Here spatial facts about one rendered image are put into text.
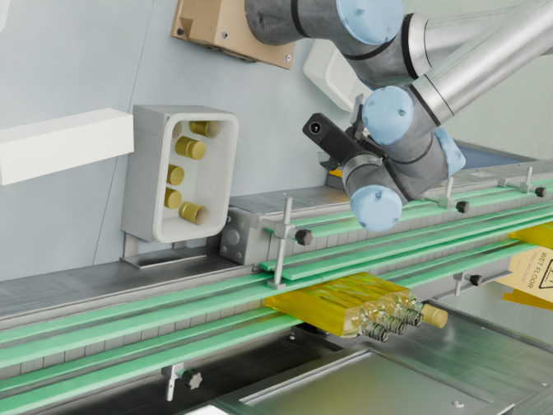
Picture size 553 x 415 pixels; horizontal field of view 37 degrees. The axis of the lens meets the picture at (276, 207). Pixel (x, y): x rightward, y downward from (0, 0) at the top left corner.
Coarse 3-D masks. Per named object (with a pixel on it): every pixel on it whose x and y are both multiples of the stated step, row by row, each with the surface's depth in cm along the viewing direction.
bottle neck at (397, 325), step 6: (384, 312) 154; (378, 318) 153; (384, 318) 153; (390, 318) 152; (396, 318) 152; (384, 324) 152; (390, 324) 152; (396, 324) 151; (402, 324) 153; (390, 330) 152; (396, 330) 151; (402, 330) 152
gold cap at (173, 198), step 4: (168, 188) 145; (168, 192) 144; (172, 192) 144; (176, 192) 144; (168, 196) 144; (172, 196) 144; (176, 196) 145; (180, 196) 145; (164, 200) 144; (168, 200) 143; (172, 200) 144; (176, 200) 145; (180, 200) 146; (164, 204) 145; (168, 204) 144; (172, 204) 144; (176, 204) 145; (172, 208) 145
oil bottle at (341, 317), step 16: (304, 288) 157; (320, 288) 158; (272, 304) 160; (288, 304) 157; (304, 304) 155; (320, 304) 152; (336, 304) 151; (352, 304) 152; (304, 320) 155; (320, 320) 153; (336, 320) 150; (352, 320) 149; (352, 336) 149
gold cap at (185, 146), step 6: (180, 138) 147; (186, 138) 147; (192, 138) 147; (180, 144) 147; (186, 144) 146; (192, 144) 145; (198, 144) 146; (204, 144) 147; (180, 150) 147; (186, 150) 146; (192, 150) 145; (198, 150) 146; (204, 150) 147; (186, 156) 147; (192, 156) 145; (198, 156) 146
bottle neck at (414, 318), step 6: (402, 306) 158; (396, 312) 158; (402, 312) 157; (408, 312) 156; (414, 312) 156; (420, 312) 156; (402, 318) 157; (408, 318) 156; (414, 318) 155; (420, 318) 157; (414, 324) 155; (420, 324) 157
